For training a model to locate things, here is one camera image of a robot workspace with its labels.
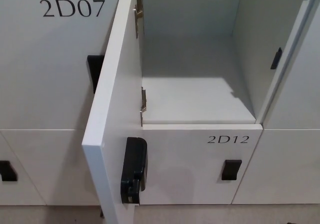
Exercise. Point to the black latch strike plate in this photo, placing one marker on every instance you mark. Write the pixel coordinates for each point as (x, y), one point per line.
(276, 59)

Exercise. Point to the white locker door 2D08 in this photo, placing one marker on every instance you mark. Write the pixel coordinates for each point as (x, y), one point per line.
(60, 164)

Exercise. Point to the white open locker compartment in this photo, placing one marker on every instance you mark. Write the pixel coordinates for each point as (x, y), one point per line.
(190, 67)

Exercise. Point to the white low plain locker door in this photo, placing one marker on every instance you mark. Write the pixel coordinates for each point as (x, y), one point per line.
(287, 164)

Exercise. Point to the white locker door 2D12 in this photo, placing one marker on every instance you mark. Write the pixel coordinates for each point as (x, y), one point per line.
(185, 164)

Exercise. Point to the white locker door 2D11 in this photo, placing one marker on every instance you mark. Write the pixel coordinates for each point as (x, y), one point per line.
(117, 89)

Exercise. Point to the brass door hinge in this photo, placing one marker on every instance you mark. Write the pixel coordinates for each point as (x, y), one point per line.
(143, 99)
(139, 12)

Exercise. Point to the white locker door 2D07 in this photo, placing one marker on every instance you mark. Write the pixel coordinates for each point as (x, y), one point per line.
(45, 67)

